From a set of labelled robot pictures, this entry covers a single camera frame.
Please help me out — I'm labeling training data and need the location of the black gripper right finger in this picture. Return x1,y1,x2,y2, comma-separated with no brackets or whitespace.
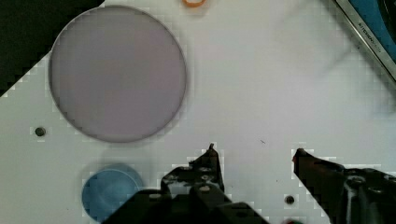
292,148,396,224

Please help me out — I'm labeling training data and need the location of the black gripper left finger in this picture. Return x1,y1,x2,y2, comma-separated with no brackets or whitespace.
161,143,224,198

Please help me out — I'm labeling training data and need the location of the blue cup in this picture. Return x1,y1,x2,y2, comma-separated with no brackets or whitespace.
81,163,144,224

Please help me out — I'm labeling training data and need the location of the lilac round plate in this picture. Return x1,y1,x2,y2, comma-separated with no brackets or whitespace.
49,6,188,143

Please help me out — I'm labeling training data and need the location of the orange slice toy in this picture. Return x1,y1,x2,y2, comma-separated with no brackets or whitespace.
181,0,206,7

